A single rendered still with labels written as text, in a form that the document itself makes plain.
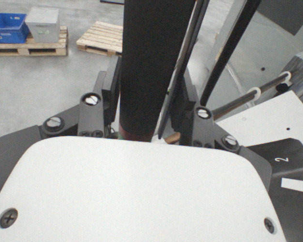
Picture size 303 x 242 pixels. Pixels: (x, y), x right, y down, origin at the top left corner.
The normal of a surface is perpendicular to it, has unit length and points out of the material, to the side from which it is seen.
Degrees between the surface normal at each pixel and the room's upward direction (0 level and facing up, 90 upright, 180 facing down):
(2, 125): 0
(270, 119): 50
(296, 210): 37
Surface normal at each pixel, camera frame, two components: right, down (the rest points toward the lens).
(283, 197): -0.32, -0.87
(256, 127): -0.64, -0.49
